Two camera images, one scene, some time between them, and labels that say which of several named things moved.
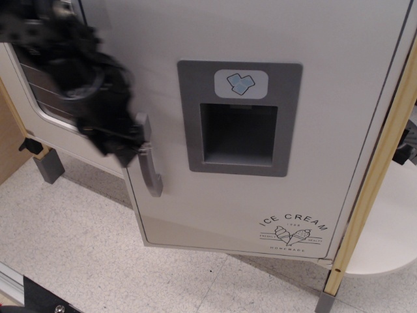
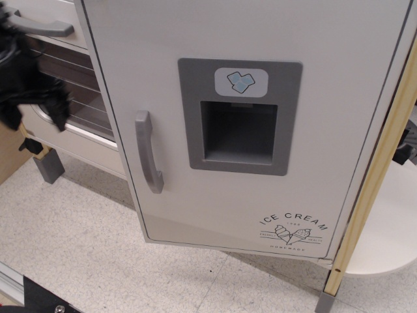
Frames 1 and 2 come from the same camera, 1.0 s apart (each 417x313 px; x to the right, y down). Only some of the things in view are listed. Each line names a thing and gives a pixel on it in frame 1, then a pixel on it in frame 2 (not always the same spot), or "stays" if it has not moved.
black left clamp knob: x=31 y=145 stays
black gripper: x=99 y=93 → x=22 y=81
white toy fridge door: x=258 y=117 stays
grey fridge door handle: x=153 y=180 stays
